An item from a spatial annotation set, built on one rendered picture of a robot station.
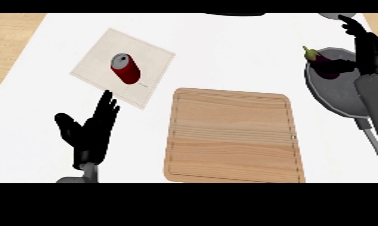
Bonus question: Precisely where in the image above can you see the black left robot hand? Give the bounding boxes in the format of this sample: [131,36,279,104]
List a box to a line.
[53,89,122,171]

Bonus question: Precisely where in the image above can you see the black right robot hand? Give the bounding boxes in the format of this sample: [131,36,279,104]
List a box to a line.
[334,14,378,76]

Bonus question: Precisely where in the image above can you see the purple eggplant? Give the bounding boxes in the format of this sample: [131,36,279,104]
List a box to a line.
[301,45,357,81]

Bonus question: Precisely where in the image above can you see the grey pan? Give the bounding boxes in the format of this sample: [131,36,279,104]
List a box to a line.
[303,46,378,156]

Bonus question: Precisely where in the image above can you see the wooden cutting board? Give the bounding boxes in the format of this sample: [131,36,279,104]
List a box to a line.
[162,87,307,184]

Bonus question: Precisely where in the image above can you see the grey round object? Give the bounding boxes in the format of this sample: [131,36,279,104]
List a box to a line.
[316,12,359,21]

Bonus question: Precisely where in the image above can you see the red can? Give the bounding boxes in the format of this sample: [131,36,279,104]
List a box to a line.
[109,52,143,86]

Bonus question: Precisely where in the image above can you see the beige placemat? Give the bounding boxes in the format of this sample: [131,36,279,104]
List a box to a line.
[68,27,177,111]

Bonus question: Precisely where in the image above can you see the dark flat object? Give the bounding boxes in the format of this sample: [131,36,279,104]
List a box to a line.
[202,12,267,17]

